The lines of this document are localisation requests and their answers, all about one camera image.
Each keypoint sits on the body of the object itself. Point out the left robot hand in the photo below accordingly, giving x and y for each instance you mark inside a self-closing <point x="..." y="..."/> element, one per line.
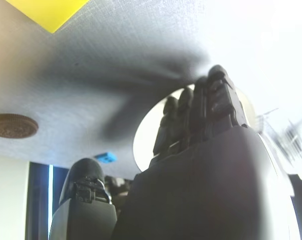
<point x="203" y="187"/>

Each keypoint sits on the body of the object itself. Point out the white plate with dark rim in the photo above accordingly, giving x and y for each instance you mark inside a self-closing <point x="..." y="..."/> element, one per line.
<point x="145" y="135"/>

